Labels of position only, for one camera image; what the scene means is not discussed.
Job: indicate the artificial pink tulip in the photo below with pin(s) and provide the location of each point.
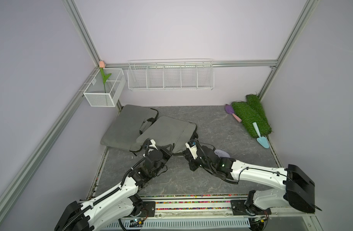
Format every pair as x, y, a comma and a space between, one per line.
105, 76

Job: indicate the artificial grass roll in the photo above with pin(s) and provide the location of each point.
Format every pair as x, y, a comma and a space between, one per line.
248, 116
254, 102

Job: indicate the white wire wall rack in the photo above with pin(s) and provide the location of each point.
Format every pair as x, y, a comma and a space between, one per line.
190, 77

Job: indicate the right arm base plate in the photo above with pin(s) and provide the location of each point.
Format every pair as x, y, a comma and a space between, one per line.
240, 208

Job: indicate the purple trowel pink handle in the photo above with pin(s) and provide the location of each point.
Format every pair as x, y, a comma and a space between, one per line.
229, 109

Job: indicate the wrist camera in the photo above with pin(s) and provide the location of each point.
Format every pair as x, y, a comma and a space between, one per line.
152, 145
192, 147

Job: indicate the rear artificial grass roll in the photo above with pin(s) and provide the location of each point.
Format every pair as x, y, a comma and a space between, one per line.
254, 102

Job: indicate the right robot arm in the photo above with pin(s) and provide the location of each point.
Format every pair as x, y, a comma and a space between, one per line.
287, 186

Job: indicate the teal trowel white handle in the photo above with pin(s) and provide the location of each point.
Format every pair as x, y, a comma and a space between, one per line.
261, 139

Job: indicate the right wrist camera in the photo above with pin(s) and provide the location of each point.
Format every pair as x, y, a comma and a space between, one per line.
192, 147

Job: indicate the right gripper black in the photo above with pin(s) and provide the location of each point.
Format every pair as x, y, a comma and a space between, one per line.
190, 161

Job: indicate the white computer mouse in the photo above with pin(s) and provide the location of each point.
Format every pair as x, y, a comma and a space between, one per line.
221, 153

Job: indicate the white mesh wall basket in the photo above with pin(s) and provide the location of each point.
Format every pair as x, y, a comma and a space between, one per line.
94, 92

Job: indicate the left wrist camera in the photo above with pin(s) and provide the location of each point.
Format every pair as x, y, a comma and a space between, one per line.
152, 145

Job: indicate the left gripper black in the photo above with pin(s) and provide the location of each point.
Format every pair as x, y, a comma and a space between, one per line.
167, 154

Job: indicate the aluminium frame rail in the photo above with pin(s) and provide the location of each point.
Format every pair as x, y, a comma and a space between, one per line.
203, 62

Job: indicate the front artificial grass roll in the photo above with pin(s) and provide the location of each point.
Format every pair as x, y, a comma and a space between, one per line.
248, 116

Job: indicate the grey laptop bag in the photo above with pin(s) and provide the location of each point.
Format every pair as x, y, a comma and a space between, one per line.
167, 130
128, 126

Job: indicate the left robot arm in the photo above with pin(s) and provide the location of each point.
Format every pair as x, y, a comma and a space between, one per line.
120, 201

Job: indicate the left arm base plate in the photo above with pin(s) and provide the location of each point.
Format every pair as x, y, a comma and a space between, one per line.
144, 209

